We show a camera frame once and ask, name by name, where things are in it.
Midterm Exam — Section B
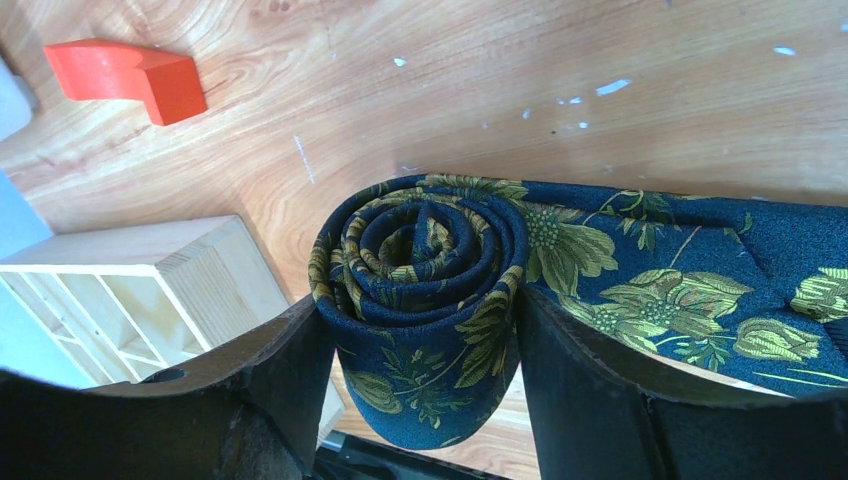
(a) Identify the navy yellow floral tie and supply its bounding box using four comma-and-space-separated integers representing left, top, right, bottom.
308, 174, 847, 450

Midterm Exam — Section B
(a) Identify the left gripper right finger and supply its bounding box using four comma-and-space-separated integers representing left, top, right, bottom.
516, 287, 847, 479

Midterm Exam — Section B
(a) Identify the wooden compartment tray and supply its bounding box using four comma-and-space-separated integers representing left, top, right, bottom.
0, 214, 346, 448

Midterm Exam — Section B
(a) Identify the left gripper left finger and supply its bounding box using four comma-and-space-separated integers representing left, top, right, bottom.
1, 298, 333, 479

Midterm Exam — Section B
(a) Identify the red plastic clip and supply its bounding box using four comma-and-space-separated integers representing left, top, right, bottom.
44, 38, 208, 126

